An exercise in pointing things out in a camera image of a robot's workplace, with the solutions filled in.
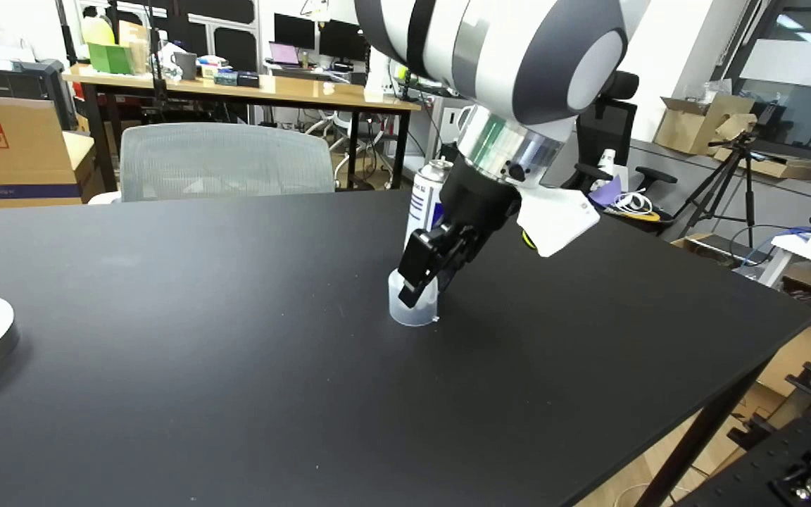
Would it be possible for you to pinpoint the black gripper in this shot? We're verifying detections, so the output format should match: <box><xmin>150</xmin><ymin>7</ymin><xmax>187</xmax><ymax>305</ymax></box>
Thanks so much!
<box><xmin>396</xmin><ymin>158</ymin><xmax>520</xmax><ymax>305</ymax></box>

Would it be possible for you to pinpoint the white blue spray can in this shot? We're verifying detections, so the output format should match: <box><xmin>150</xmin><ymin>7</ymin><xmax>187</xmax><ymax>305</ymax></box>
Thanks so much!
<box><xmin>406</xmin><ymin>158</ymin><xmax>450</xmax><ymax>233</ymax></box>

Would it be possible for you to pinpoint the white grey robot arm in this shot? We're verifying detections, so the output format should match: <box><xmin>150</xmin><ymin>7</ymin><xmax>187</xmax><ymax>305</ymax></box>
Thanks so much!
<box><xmin>354</xmin><ymin>0</ymin><xmax>629</xmax><ymax>307</ymax></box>

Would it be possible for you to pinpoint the wooden workbench table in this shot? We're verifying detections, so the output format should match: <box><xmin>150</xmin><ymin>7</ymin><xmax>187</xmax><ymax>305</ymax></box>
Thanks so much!
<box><xmin>63</xmin><ymin>64</ymin><xmax>419</xmax><ymax>192</ymax></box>

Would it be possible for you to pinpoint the grey office chair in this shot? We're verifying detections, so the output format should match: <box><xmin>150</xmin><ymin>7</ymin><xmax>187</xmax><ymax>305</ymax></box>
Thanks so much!
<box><xmin>118</xmin><ymin>120</ymin><xmax>334</xmax><ymax>202</ymax></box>

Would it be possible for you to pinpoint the black perforated breadboard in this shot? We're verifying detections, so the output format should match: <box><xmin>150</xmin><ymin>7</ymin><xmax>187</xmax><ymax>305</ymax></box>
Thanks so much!
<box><xmin>675</xmin><ymin>364</ymin><xmax>811</xmax><ymax>507</ymax></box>

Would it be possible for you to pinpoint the cardboard box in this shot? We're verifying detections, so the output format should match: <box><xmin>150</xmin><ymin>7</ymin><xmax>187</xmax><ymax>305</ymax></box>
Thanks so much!
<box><xmin>0</xmin><ymin>96</ymin><xmax>97</xmax><ymax>209</ymax></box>

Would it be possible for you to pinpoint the black camera tripod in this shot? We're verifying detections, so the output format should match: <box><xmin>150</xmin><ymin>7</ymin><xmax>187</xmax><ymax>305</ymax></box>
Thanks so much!
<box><xmin>668</xmin><ymin>136</ymin><xmax>755</xmax><ymax>246</ymax></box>

